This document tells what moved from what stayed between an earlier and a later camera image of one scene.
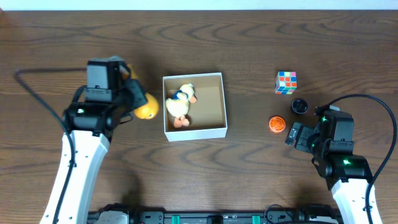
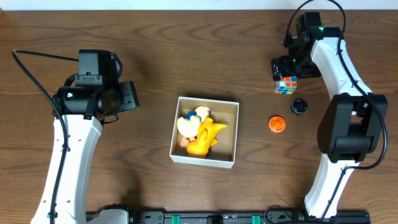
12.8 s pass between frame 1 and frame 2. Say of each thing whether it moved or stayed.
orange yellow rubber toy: moved
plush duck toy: moved
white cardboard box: moved
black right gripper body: moved
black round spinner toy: stayed
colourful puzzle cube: stayed
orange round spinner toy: stayed
